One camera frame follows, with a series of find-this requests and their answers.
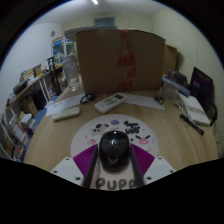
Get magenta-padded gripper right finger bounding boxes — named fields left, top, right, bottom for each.
left=128, top=143, right=177, bottom=188

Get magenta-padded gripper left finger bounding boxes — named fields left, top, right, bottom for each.
left=50, top=143, right=100, bottom=189

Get black computer mouse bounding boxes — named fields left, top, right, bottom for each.
left=98, top=129, right=132, bottom=173

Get round printed mouse pad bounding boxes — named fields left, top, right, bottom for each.
left=70, top=114, right=160, bottom=192

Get black marker pen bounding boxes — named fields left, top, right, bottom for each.
left=179, top=113, right=205, bottom=136

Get flat white rectangular device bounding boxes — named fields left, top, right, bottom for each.
left=51, top=105, right=82, bottom=122

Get white shelf unit with books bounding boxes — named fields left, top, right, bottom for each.
left=0, top=106, right=38, bottom=162

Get white open notebook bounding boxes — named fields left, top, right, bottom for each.
left=181, top=94, right=212, bottom=127

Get long white paper sheet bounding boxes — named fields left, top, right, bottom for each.
left=123, top=93, right=166, bottom=111

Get black eyeglasses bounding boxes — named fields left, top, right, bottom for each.
left=79, top=93, right=98, bottom=105

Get brown cardboard box under desk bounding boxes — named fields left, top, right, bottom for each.
left=19, top=96, right=39, bottom=117

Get black computer tower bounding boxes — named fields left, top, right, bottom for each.
left=31, top=89, right=47, bottom=111

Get white remote control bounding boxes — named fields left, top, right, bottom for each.
left=93, top=92, right=128, bottom=115

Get stack of small boxes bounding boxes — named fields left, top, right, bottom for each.
left=161, top=69, right=191, bottom=99

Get dark computer monitor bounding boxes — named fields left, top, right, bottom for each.
left=189, top=66, right=215, bottom=113

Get cluttered wooden side desk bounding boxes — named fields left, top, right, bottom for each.
left=6, top=63, right=64, bottom=114

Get black tall stand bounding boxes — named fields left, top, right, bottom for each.
left=46, top=56, right=63, bottom=97

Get clear plastic water jug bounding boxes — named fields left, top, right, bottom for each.
left=61, top=54, right=82, bottom=93

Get small brown cardboard box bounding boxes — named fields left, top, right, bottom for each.
left=164, top=43, right=179, bottom=76

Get large brown cardboard box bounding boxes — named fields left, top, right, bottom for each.
left=75, top=28, right=167, bottom=95

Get white glass display cabinet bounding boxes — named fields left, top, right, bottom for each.
left=51, top=36, right=78, bottom=66

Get pile of papers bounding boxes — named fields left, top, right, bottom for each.
left=63, top=25, right=118, bottom=43

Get door with window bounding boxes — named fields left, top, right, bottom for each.
left=93, top=16, right=117, bottom=28

